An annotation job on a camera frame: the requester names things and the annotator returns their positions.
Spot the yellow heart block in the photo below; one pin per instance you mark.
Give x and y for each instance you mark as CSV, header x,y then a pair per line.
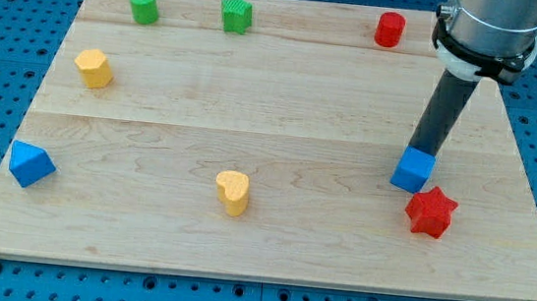
x,y
233,191

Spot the blue cube block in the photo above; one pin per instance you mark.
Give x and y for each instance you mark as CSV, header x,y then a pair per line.
x,y
413,170

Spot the blue triangular prism block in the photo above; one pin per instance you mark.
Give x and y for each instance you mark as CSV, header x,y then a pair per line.
x,y
29,163

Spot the light wooden board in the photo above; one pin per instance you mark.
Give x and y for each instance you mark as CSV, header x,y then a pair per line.
x,y
312,110

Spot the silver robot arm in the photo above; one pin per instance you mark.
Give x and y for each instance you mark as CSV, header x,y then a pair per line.
x,y
494,39

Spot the green cylinder block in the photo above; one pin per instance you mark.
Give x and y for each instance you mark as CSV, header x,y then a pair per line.
x,y
144,12

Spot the red cylinder block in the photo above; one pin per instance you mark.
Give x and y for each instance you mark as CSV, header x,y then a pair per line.
x,y
390,28

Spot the red star block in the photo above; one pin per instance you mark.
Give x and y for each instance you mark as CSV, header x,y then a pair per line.
x,y
430,212

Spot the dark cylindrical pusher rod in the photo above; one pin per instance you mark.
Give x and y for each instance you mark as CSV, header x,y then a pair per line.
x,y
441,113

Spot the yellow hexagon block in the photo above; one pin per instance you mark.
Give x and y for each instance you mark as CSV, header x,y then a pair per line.
x,y
94,68

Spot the green star block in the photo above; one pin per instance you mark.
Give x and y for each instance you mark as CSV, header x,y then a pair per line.
x,y
237,15

